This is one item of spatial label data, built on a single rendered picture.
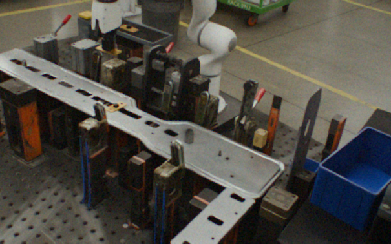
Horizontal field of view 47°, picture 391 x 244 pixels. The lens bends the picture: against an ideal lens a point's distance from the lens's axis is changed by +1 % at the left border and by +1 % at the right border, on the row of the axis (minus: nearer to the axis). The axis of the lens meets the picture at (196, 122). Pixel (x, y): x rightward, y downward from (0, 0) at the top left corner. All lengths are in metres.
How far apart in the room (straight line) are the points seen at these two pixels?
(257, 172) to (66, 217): 0.71
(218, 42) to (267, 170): 0.70
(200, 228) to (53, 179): 0.82
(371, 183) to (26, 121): 1.26
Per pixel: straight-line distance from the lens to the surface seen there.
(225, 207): 1.30
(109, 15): 1.49
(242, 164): 1.47
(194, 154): 1.48
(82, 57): 1.96
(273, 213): 1.27
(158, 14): 4.67
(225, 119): 2.13
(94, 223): 1.67
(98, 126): 1.55
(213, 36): 1.97
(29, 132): 1.90
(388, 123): 1.84
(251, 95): 1.51
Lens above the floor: 1.87
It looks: 32 degrees down
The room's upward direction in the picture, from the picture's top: 5 degrees clockwise
